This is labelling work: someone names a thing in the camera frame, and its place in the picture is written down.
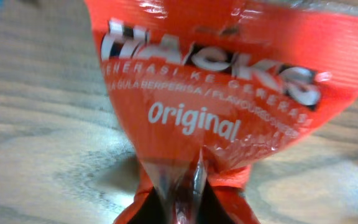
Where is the red Hacks candy bag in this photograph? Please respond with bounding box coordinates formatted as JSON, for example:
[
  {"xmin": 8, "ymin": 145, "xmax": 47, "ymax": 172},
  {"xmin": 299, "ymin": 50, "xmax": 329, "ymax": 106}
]
[{"xmin": 86, "ymin": 0, "xmax": 358, "ymax": 223}]

